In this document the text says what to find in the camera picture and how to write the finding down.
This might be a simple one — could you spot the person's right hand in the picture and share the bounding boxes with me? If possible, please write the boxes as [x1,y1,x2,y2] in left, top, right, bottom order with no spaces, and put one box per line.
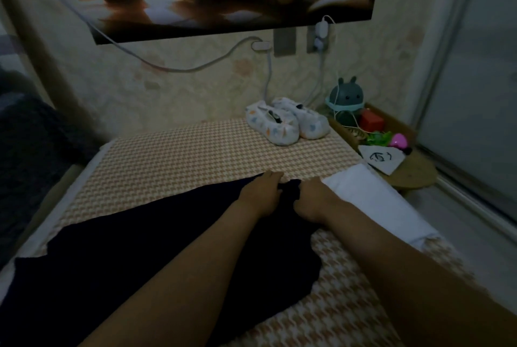
[292,178,350,226]

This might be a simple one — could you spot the person's left hand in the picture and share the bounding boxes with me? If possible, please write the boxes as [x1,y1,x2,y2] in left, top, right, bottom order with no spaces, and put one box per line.
[234,170,285,218]

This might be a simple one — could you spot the white polo shirt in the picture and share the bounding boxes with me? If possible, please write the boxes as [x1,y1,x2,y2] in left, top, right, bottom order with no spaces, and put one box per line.
[322,163,441,248]

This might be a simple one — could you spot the white printed slipper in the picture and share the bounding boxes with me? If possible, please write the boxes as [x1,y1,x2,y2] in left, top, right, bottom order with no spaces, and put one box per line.
[272,97,331,140]
[244,100,302,147]

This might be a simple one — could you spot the black tree print t-shirt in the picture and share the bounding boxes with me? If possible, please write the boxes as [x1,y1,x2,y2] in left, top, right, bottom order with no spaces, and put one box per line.
[0,175,324,347]

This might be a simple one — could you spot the person's left forearm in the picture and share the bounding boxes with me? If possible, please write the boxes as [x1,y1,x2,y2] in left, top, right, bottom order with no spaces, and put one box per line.
[81,201,268,347]

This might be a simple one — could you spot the person's right forearm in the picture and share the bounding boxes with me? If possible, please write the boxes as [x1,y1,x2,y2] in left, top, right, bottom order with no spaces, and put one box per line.
[331,205,517,347]

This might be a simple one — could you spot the white printed card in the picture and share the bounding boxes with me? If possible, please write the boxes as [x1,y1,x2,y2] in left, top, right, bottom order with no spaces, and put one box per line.
[358,144,407,176]

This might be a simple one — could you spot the green toy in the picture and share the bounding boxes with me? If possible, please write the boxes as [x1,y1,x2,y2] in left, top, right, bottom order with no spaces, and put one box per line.
[359,131,394,147]

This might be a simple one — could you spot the red toy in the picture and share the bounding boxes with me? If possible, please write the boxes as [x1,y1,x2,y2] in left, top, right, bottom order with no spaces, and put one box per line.
[359,110,385,132]

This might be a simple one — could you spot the wooden bedside tray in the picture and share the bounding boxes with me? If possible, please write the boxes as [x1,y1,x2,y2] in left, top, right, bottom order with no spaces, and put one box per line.
[327,104,439,190]

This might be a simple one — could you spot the teal round bunny lamp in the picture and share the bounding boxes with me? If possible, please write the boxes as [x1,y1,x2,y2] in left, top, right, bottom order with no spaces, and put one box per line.
[325,76,365,127]

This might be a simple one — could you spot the white charger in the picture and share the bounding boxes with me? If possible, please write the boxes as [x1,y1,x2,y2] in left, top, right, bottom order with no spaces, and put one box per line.
[313,20,332,55]

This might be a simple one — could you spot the grey sliding door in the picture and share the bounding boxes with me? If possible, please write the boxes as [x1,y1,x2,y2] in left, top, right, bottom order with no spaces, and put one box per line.
[408,0,517,239]

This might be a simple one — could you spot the dark patterned bed cover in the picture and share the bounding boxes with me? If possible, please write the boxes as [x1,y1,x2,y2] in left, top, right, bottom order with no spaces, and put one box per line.
[0,92,102,267]

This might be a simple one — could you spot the thin white charger cable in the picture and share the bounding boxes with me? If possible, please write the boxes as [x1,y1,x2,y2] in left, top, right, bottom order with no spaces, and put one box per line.
[305,50,336,105]

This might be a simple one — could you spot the grey wall socket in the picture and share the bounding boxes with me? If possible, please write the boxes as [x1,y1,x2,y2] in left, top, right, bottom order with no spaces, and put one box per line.
[273,29,297,57]

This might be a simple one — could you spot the long white cable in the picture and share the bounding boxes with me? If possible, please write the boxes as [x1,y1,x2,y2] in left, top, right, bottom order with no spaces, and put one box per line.
[48,0,271,73]

